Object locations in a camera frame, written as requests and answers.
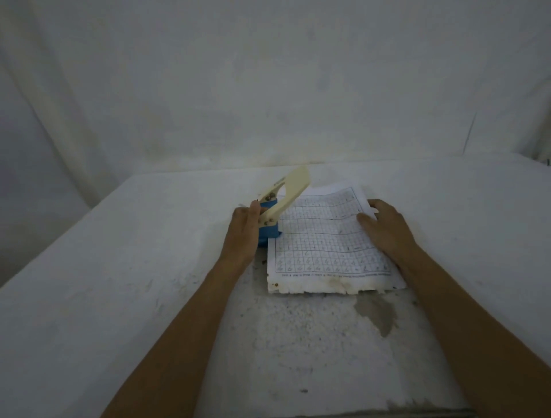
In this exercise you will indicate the person's right hand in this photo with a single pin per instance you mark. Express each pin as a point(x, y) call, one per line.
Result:
point(389, 237)

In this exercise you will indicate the person's left hand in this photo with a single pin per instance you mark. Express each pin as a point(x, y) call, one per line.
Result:
point(242, 237)

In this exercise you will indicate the person's right thumb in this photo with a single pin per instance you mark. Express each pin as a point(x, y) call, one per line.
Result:
point(366, 222)

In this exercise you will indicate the person's left thumb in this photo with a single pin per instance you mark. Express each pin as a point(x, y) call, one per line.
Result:
point(255, 215)

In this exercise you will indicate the blue and cream hole punch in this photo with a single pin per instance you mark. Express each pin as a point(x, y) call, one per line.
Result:
point(287, 193)

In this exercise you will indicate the stack of grid printed paper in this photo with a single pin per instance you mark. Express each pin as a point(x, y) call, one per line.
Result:
point(320, 245)

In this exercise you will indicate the person's left forearm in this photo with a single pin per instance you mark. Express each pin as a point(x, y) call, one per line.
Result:
point(185, 336)

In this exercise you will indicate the person's right forearm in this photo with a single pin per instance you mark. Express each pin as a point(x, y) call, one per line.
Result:
point(469, 336)

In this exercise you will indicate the white backdrop cloth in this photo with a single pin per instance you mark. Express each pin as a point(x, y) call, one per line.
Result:
point(267, 77)

